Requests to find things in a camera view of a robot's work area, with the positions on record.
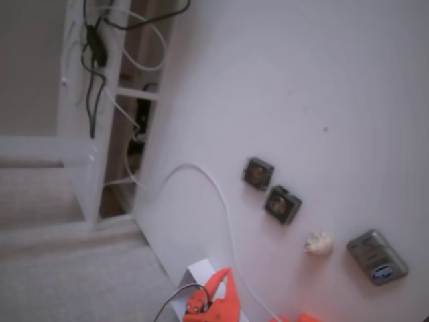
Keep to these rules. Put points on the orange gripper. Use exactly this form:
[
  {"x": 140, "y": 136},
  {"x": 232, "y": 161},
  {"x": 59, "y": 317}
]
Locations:
[{"x": 224, "y": 295}]

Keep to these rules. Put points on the orange robot base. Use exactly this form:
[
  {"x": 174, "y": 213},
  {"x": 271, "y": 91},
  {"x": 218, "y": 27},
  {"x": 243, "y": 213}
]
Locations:
[{"x": 308, "y": 318}]

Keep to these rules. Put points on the white bin box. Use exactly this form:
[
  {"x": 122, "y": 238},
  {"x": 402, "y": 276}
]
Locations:
[{"x": 197, "y": 268}]

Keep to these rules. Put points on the black clear-lid case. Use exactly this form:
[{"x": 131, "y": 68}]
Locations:
[
  {"x": 283, "y": 205},
  {"x": 258, "y": 174}
]

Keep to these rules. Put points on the white bear figurine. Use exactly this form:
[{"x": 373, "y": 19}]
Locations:
[{"x": 318, "y": 243}]

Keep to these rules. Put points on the grey metal tin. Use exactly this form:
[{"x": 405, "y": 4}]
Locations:
[{"x": 375, "y": 256}]

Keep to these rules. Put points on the white furniture frame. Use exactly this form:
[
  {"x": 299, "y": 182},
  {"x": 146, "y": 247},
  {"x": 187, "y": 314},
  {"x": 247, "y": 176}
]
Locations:
[{"x": 72, "y": 100}]

